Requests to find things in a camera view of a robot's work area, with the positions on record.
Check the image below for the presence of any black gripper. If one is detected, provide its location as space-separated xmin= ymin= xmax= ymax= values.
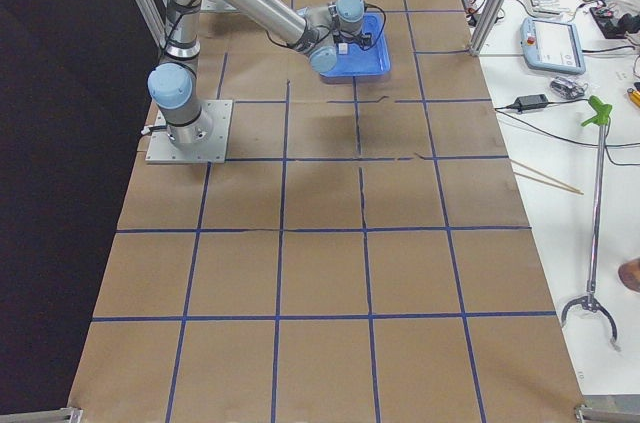
xmin=332 ymin=30 xmax=374 ymax=49

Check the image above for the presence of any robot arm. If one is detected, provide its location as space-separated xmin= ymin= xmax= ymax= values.
xmin=148 ymin=0 xmax=373 ymax=163

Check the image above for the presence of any blue plastic tray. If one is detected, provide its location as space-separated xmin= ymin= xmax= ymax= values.
xmin=321 ymin=13 xmax=391 ymax=79

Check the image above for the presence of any black power adapter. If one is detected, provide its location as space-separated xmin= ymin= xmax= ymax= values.
xmin=513 ymin=94 xmax=549 ymax=113

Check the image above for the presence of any teach pendant tablet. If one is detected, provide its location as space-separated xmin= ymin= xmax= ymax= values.
xmin=520 ymin=17 xmax=586 ymax=75

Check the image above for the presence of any brown paper table cover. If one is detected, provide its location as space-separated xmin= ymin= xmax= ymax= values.
xmin=69 ymin=0 xmax=581 ymax=422

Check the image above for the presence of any long reacher grabber tool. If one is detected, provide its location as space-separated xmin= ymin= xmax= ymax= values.
xmin=560 ymin=95 xmax=621 ymax=352

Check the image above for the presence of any wooden chopstick pair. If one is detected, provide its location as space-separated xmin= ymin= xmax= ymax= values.
xmin=510 ymin=159 xmax=584 ymax=195

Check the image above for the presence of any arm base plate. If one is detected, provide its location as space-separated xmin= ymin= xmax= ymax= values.
xmin=145 ymin=99 xmax=233 ymax=164

